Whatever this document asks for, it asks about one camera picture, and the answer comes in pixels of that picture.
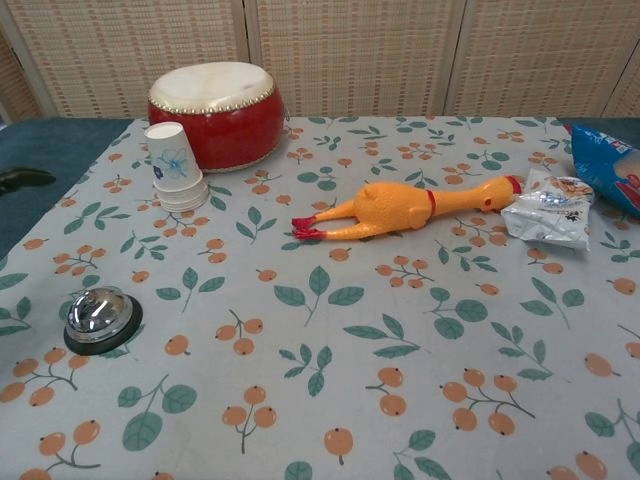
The beige woven folding screen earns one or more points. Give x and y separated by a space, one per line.
350 55

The floral fruit print tablecloth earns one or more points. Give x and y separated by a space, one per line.
320 310

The silver white snack packet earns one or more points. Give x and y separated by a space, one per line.
550 210

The blue snack bag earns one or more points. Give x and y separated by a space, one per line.
607 165

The silver call bell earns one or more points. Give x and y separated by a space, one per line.
98 313

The red drum with white skin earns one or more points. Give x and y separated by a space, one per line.
220 125

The yellow rubber chicken toy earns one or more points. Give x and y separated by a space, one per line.
390 205

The stack of white paper cups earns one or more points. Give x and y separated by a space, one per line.
175 170

